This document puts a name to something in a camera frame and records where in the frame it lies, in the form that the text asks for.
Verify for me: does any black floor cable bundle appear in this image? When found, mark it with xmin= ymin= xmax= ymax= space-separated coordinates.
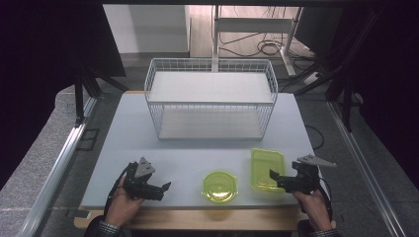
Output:
xmin=218 ymin=5 xmax=318 ymax=63

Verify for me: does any white cabinet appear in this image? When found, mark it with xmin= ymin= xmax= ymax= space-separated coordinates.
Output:
xmin=102 ymin=4 xmax=192 ymax=55

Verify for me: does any round green plastic container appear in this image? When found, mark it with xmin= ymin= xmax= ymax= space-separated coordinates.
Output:
xmin=201 ymin=169 xmax=239 ymax=204

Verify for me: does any right hand-held gripper cable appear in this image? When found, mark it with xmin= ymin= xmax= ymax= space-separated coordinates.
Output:
xmin=316 ymin=177 xmax=334 ymax=222

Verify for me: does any hand-held gripper cable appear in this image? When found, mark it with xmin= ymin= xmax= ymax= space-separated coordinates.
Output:
xmin=103 ymin=162 xmax=133 ymax=219
xmin=316 ymin=177 xmax=334 ymax=222

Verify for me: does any black floor bracket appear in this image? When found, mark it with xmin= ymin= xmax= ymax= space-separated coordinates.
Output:
xmin=76 ymin=127 xmax=101 ymax=153

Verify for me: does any person's right hand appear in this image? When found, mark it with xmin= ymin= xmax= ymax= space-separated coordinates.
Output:
xmin=292 ymin=189 xmax=333 ymax=233

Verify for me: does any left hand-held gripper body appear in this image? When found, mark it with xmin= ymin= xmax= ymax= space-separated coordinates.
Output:
xmin=123 ymin=156 xmax=156 ymax=201

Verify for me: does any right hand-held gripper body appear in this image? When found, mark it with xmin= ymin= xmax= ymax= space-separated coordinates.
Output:
xmin=290 ymin=154 xmax=338 ymax=196

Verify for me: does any person's left hand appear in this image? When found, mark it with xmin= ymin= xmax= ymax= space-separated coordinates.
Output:
xmin=104 ymin=177 xmax=146 ymax=228

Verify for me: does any black looped cable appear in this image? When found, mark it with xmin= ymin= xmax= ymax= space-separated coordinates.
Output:
xmin=304 ymin=123 xmax=326 ymax=151

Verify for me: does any white metal desk frame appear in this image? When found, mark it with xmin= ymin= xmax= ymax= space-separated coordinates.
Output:
xmin=211 ymin=4 xmax=304 ymax=78

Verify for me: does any black metal stand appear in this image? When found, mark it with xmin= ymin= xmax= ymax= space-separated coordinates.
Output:
xmin=293 ymin=6 xmax=387 ymax=133
xmin=73 ymin=62 xmax=130 ymax=128

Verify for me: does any dark curtain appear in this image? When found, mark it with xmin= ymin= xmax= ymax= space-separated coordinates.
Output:
xmin=329 ymin=0 xmax=419 ymax=181
xmin=0 ymin=0 xmax=126 ymax=191

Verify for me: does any rectangular green plastic container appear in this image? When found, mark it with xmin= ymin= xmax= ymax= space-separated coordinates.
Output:
xmin=250 ymin=147 xmax=287 ymax=194

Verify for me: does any left hand-held gripper cable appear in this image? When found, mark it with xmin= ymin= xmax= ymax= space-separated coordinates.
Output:
xmin=103 ymin=162 xmax=133 ymax=219

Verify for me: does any aluminium rail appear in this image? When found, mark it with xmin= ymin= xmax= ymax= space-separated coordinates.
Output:
xmin=325 ymin=100 xmax=407 ymax=237
xmin=16 ymin=97 xmax=99 ymax=237

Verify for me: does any white power strip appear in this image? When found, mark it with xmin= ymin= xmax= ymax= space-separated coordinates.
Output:
xmin=302 ymin=71 xmax=322 ymax=87

